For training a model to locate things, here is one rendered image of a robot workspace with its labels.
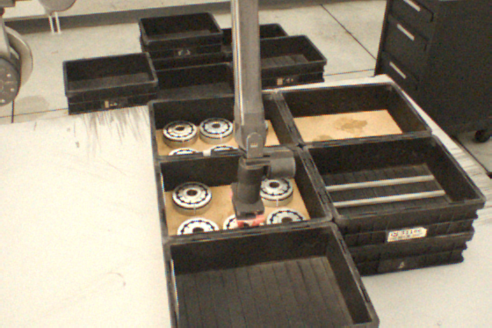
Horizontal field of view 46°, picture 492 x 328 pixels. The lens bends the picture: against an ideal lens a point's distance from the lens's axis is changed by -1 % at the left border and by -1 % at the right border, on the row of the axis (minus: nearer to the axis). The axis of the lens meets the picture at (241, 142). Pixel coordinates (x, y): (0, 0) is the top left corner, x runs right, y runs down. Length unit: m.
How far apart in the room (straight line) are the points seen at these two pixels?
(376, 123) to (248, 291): 0.81
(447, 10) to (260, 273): 1.77
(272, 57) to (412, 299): 1.74
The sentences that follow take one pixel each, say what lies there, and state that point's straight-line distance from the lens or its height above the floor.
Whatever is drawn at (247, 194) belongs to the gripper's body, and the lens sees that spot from 1.33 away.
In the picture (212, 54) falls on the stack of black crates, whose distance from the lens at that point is 3.02.
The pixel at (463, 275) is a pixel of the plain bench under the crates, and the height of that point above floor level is 0.70.
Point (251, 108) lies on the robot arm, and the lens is 1.26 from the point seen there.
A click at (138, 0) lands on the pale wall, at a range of 4.56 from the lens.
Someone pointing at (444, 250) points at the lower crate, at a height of 0.76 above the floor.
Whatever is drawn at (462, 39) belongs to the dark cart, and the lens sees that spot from 2.94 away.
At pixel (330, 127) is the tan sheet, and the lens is 1.86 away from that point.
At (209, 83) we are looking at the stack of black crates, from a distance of 2.96.
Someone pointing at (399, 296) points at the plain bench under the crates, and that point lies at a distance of 1.56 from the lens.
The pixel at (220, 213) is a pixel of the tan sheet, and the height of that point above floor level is 0.83.
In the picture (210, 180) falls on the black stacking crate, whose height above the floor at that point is 0.85.
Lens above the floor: 1.86
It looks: 36 degrees down
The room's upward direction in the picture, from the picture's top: 2 degrees clockwise
